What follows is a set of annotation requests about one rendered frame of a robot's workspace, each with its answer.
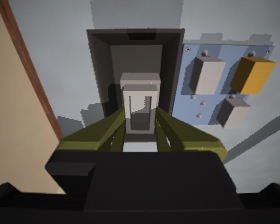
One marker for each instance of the yellow brass block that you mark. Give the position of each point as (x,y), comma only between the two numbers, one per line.
(251,74)

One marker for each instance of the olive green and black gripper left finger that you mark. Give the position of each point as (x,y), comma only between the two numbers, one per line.
(99,135)

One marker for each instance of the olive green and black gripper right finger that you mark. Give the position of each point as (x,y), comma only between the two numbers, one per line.
(183,137)

